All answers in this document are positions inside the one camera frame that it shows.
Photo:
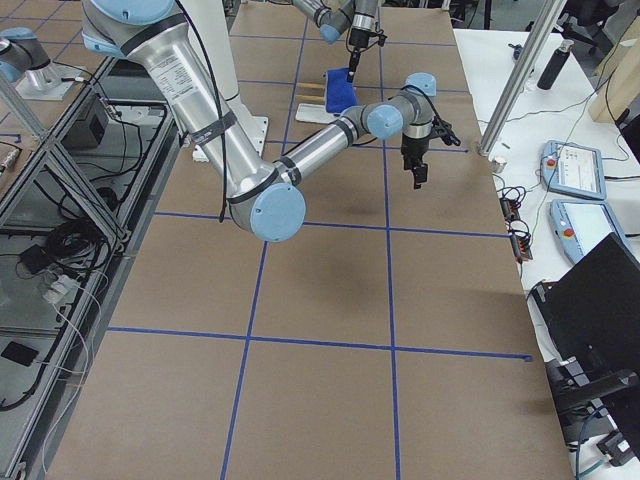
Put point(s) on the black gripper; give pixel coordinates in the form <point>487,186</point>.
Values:
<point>413,148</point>
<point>358,38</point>

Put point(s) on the blue microfiber towel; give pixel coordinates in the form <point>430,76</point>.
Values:
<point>339,91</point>

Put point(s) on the left wooden rack dowel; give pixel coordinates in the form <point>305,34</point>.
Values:
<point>314,86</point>

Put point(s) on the wooden rack dowel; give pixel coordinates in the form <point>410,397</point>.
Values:
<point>314,86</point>
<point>311,99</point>

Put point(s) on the right wooden rack dowel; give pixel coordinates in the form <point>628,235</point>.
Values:
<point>311,99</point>

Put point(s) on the small silver cylinder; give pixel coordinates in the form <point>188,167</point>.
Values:
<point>498,164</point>

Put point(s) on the upper blue teach pendant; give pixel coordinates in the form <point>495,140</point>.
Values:
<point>574,170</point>

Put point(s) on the blue teach pendant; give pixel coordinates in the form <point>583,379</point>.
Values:
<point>574,170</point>
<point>580,225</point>

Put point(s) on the black water bottle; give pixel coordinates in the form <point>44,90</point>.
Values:
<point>555,65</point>

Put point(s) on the lower blue teach pendant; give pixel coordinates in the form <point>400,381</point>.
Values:
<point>580,225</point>

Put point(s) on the black laptop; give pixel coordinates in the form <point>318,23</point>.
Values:
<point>592,312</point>

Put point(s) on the black monitor stand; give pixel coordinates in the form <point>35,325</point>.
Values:
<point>586,407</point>

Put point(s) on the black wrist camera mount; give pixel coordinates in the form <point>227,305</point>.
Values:
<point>443,130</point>

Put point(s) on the white rack base plate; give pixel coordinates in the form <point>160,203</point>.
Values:
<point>314,113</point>

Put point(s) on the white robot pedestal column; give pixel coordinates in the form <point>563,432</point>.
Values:
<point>235,100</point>

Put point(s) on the aluminium frame post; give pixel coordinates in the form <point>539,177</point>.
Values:
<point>543,25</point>

